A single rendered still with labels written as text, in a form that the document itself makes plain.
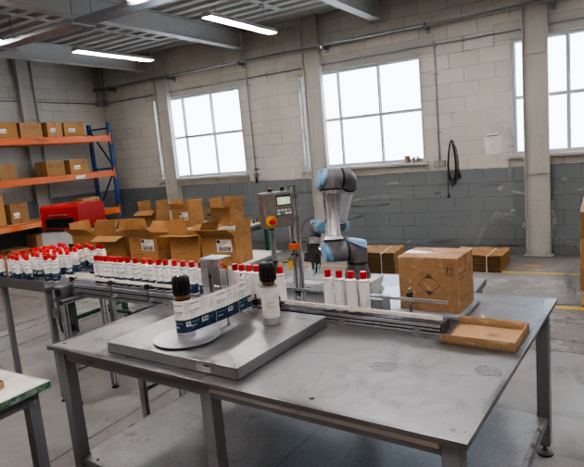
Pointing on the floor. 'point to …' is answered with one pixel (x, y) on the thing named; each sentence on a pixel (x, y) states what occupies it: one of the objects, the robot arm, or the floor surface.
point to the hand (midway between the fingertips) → (315, 275)
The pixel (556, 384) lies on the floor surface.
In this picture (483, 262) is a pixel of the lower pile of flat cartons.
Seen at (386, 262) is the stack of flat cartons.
